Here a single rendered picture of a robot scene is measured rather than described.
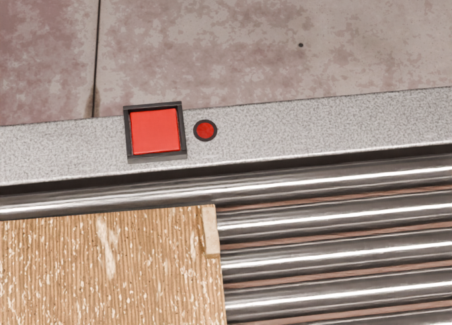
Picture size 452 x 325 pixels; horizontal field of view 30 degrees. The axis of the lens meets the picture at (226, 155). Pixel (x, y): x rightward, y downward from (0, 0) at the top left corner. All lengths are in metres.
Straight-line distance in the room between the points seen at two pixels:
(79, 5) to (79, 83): 0.23
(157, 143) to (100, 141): 0.07
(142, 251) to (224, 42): 1.27
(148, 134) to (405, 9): 1.38
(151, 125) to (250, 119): 0.13
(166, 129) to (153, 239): 0.15
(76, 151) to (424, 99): 0.46
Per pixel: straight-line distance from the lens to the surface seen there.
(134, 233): 1.03
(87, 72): 2.19
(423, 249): 1.08
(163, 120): 1.09
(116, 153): 1.09
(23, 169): 1.09
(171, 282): 1.01
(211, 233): 1.00
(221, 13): 2.27
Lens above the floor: 1.91
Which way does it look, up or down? 67 degrees down
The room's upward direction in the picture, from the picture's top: 6 degrees clockwise
